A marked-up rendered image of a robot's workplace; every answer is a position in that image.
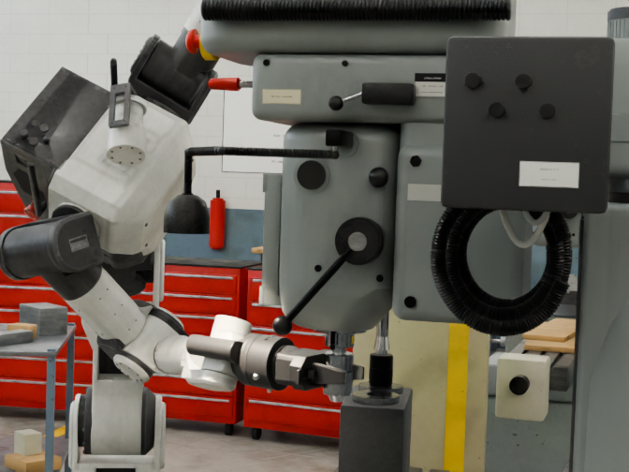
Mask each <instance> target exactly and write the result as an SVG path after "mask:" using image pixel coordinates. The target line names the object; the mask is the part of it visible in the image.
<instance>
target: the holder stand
mask: <svg viewBox="0 0 629 472"><path fill-rule="evenodd" d="M352 392H353V393H352V395H349V396H347V397H346V399H345V400H344V402H343V403H342V405H341V413H340V440H339V467H338V472H409V468H410V444H411V419H412V395H413V390H412V389H409V388H404V387H403V385H402V384H399V383H394V382H392V386H391V387H373V386H370V385H369V381H365V382H360V383H359V384H358V385H355V386H354V387H353V391H352Z"/></svg>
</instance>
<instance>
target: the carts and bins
mask: <svg viewBox="0 0 629 472"><path fill-rule="evenodd" d="M75 330H76V325H75V323H69V322H68V323H67V307H65V306H61V305H57V304H53V303H48V302H35V303H20V318H19V323H12V324H6V323H0V356H20V357H47V394H46V436H42V433H40V432H38V431H35V430H32V429H26V430H20V431H15V432H14V436H0V472H60V471H61V469H62V467H63V464H64V463H65V472H72V469H71V468H70V467H69V466H68V447H69V413H70V406H71V403H72V402H73V391H74V349H75ZM66 342H67V358H66V437H61V436H54V406H55V363H56V356H57V355H58V353H59V352H60V350H61V349H62V348H63V346H64V345H65V343H66Z"/></svg>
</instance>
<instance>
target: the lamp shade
mask: <svg viewBox="0 0 629 472"><path fill-rule="evenodd" d="M164 232H165V233H176V234H210V214H209V210H208V207H207V203H206V201H205V200H203V199H202V198H201V197H199V196H197V195H194V194H193V193H182V194H181V195H177V196H175V197H174V198H172V199H170V200H169V201H168V206H167V209H166V210H165V213H164Z"/></svg>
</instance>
